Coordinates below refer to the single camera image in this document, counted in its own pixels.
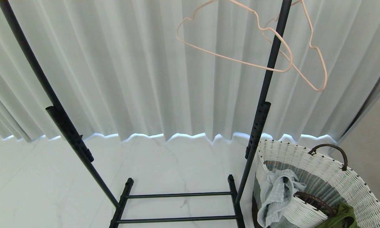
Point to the pink clothes hanger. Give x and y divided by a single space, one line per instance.
326 77
224 53

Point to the green long-sleeved shirt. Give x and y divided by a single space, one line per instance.
342 217

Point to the black clothes rack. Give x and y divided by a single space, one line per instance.
259 123

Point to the white laundry basket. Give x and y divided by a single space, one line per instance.
329 180

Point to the white curtain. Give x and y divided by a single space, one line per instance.
139 69

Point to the pale grey garment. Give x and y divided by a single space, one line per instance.
277 193

